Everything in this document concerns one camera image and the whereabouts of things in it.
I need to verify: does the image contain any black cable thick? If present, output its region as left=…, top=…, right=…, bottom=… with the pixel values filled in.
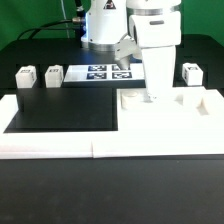
left=17, top=17, right=85, bottom=40

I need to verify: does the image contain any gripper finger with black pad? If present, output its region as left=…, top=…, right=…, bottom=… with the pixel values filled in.
left=145, top=91, right=157, bottom=103

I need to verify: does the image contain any thin white cable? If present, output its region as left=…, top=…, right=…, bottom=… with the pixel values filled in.
left=59, top=0, right=71, bottom=39

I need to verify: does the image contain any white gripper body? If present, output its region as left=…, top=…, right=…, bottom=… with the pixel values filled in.
left=141, top=46, right=176, bottom=99

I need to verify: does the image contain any white square table top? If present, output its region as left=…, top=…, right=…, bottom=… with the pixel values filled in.
left=117, top=87, right=224, bottom=132

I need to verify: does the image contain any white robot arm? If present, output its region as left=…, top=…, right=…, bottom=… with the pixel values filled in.
left=81, top=0, right=182, bottom=101

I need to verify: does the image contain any black cable connector upright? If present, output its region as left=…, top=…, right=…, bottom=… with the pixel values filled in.
left=74, top=0, right=85, bottom=19

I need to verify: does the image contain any white sheet with fiducial markers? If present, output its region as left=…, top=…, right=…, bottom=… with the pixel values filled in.
left=64, top=63, right=144, bottom=83

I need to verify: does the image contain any white U-shaped obstacle fence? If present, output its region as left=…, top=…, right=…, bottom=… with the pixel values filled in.
left=0, top=95, right=224, bottom=159

